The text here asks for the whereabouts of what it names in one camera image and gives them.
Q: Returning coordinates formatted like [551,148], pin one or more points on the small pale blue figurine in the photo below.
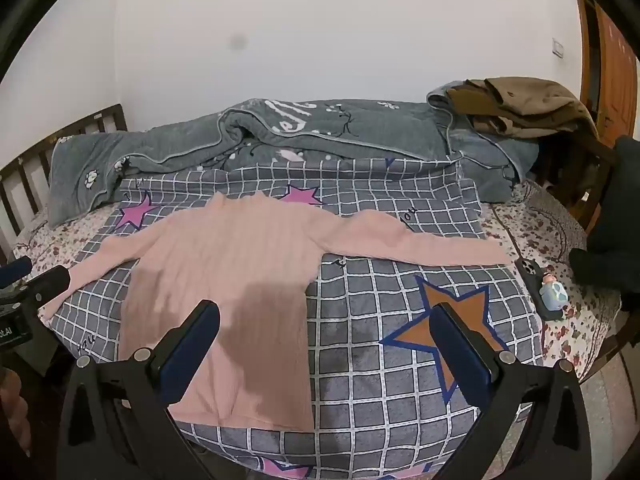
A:
[554,292]

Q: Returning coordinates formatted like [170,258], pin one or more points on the white wall switch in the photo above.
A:
[558,47]

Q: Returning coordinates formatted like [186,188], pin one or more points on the pink knit sweater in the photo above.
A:
[240,270]

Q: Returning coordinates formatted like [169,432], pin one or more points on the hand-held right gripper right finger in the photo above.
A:
[457,355]

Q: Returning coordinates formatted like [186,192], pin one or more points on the dark wooden chair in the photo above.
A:
[575,170]

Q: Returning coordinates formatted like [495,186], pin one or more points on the black garment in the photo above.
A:
[615,230]

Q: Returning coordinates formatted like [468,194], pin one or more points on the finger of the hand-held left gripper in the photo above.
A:
[15,271]
[47,285]

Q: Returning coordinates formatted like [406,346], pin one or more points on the dark wooden headboard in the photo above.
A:
[30,160]

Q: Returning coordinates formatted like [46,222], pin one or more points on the grey-green flower quilt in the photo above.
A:
[310,130]

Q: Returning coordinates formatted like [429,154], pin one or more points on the grey checked star blanket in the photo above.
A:
[380,385]

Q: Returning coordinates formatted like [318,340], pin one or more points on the floral bed sheet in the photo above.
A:
[560,255]

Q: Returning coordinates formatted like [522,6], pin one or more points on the brown wooden door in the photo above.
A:
[612,60]

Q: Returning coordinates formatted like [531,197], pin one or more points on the person's left hand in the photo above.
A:
[11,410]

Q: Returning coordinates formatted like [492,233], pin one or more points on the phone in dark case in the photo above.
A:
[532,280]

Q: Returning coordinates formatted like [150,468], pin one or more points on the brown clothes pile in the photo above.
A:
[525,105]

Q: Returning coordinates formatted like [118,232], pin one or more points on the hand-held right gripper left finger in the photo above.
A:
[189,352]

